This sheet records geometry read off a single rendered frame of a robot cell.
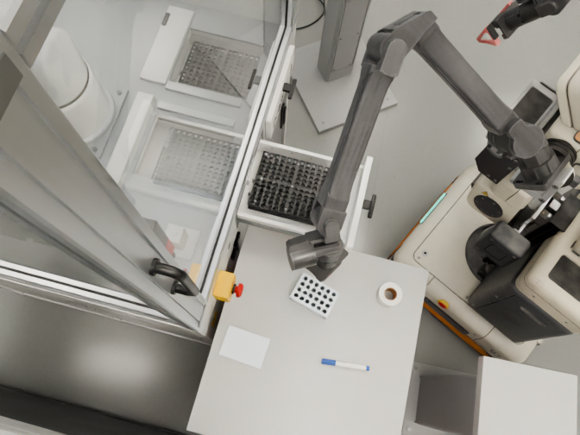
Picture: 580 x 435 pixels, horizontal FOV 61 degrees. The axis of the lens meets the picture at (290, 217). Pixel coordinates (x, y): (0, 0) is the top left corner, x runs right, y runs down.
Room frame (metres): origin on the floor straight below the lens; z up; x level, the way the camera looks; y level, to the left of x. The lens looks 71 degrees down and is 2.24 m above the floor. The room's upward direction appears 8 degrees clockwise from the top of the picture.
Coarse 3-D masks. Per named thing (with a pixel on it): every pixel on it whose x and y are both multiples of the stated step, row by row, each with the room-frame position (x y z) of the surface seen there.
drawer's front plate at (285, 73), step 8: (288, 48) 1.00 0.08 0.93; (288, 56) 0.97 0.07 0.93; (288, 64) 0.94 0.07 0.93; (288, 72) 0.94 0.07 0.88; (280, 80) 0.88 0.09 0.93; (288, 80) 0.95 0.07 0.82; (280, 88) 0.85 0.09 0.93; (280, 96) 0.83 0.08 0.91; (272, 104) 0.79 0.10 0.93; (272, 112) 0.76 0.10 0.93; (272, 120) 0.74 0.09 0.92; (272, 128) 0.74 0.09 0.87
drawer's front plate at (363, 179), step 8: (368, 160) 0.65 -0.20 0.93; (368, 168) 0.62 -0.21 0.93; (360, 176) 0.63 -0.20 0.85; (368, 176) 0.60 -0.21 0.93; (360, 184) 0.58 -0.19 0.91; (360, 192) 0.54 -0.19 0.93; (360, 200) 0.52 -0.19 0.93; (352, 208) 0.53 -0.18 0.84; (360, 208) 0.49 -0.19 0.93; (352, 216) 0.48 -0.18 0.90; (352, 224) 0.44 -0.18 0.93; (352, 232) 0.42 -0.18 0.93; (352, 240) 0.40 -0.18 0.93; (344, 248) 0.38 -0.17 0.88; (352, 248) 0.38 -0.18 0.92
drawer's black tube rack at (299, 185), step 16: (272, 160) 0.63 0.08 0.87; (256, 176) 0.56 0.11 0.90; (272, 176) 0.57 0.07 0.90; (288, 176) 0.57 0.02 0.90; (304, 176) 0.60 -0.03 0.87; (320, 176) 0.59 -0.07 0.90; (256, 192) 0.51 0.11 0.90; (272, 192) 0.52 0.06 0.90; (288, 192) 0.52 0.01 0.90; (304, 192) 0.53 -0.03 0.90; (256, 208) 0.47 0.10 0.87; (272, 208) 0.47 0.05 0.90; (288, 208) 0.48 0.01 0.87; (304, 208) 0.49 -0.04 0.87
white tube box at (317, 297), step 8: (304, 280) 0.30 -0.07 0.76; (312, 280) 0.30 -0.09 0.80; (296, 288) 0.27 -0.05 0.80; (304, 288) 0.27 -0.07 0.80; (312, 288) 0.27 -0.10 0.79; (320, 288) 0.28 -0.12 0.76; (328, 288) 0.28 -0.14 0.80; (296, 296) 0.25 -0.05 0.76; (304, 296) 0.25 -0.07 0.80; (312, 296) 0.25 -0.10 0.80; (320, 296) 0.25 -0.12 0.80; (328, 296) 0.26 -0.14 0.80; (336, 296) 0.26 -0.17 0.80; (304, 304) 0.22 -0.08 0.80; (312, 304) 0.23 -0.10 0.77; (320, 304) 0.24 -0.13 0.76; (328, 304) 0.23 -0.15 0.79; (320, 312) 0.21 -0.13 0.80; (328, 312) 0.21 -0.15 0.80
